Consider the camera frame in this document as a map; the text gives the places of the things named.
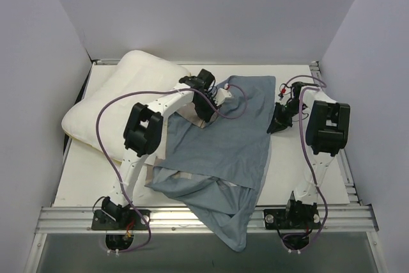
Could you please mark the blue-grey pillowcase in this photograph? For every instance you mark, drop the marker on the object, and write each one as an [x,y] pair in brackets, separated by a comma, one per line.
[218,171]

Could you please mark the back aluminium rail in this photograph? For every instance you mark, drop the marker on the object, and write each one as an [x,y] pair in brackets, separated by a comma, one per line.
[106,61]

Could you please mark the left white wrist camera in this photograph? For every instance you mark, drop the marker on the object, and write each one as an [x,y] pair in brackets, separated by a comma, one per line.
[221,96]

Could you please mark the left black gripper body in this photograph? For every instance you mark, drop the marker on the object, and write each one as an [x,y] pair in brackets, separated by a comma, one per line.
[206,110]

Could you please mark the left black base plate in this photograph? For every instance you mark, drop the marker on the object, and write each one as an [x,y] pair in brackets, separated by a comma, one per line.
[111,217]

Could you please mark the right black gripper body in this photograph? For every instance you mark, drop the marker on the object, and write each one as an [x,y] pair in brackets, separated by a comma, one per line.
[283,117]

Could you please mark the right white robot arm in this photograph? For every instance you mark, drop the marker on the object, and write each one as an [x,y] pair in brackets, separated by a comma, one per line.
[324,126]

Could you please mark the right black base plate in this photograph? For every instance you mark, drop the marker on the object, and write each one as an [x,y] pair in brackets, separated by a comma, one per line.
[296,216]

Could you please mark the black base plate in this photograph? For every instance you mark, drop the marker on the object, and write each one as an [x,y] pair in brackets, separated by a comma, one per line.
[296,216]
[111,217]

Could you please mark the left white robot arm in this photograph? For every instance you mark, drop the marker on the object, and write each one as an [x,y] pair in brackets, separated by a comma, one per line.
[143,136]

